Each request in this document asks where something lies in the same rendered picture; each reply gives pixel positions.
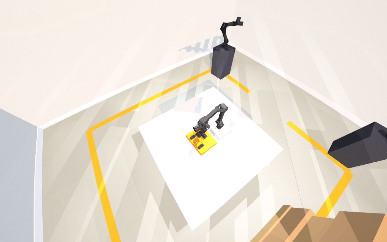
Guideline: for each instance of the yellow flat deck plate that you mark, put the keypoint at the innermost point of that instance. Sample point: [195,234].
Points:
[201,145]

